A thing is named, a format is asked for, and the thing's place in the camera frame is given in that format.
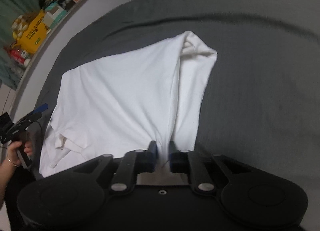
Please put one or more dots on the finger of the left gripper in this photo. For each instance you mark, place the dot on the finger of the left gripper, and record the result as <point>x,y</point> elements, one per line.
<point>41,109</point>

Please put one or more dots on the white garment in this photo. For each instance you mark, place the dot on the white garment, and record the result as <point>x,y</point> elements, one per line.
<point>122,102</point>

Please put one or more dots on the yellow cardboard box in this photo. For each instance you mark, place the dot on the yellow cardboard box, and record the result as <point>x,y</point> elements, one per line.
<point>33,37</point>

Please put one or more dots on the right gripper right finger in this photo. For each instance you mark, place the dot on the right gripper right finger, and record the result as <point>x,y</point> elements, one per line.
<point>189,163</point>

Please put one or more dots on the person's left hand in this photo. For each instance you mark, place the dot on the person's left hand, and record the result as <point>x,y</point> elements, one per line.
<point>19,153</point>

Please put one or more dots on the teal white box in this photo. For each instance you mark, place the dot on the teal white box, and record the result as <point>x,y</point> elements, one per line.
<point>54,13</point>

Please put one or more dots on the red snack packet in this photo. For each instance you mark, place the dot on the red snack packet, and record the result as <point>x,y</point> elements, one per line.
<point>22,57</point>

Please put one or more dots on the black sleeved forearm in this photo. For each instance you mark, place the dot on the black sleeved forearm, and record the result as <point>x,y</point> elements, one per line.
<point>13,180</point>

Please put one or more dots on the grey bed sheet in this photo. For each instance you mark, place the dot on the grey bed sheet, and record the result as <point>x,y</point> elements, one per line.
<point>261,105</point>

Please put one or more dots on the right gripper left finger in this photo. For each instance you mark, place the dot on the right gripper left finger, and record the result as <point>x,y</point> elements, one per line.
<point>132,164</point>

